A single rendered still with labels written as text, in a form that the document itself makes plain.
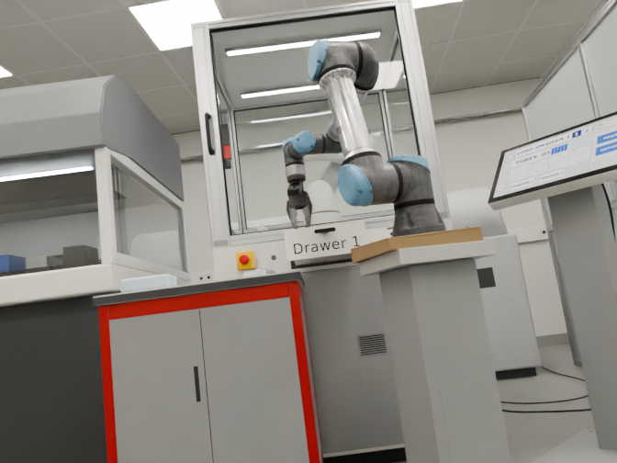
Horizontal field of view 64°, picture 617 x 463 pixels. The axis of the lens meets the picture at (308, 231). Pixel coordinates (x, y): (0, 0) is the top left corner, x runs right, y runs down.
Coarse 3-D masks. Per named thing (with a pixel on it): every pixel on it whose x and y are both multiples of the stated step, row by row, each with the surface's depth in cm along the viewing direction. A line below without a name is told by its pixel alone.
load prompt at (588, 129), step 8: (584, 128) 184; (592, 128) 181; (560, 136) 190; (568, 136) 187; (576, 136) 184; (536, 144) 197; (544, 144) 193; (552, 144) 190; (520, 152) 201; (528, 152) 197
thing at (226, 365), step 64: (128, 320) 147; (192, 320) 147; (256, 320) 147; (128, 384) 145; (192, 384) 144; (256, 384) 144; (128, 448) 142; (192, 448) 142; (256, 448) 141; (320, 448) 179
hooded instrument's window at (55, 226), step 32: (32, 160) 192; (64, 160) 192; (0, 192) 190; (32, 192) 190; (64, 192) 190; (128, 192) 218; (0, 224) 188; (32, 224) 188; (64, 224) 188; (96, 224) 188; (128, 224) 213; (160, 224) 260; (0, 256) 187; (32, 256) 186; (64, 256) 186; (96, 256) 186; (160, 256) 253
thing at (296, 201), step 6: (288, 180) 190; (294, 180) 190; (300, 180) 192; (300, 192) 188; (306, 192) 189; (288, 198) 188; (294, 198) 188; (300, 198) 187; (306, 198) 187; (294, 204) 187; (300, 204) 187
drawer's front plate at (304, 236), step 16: (336, 224) 176; (352, 224) 176; (288, 240) 176; (304, 240) 176; (320, 240) 176; (336, 240) 176; (352, 240) 175; (288, 256) 175; (304, 256) 175; (320, 256) 175
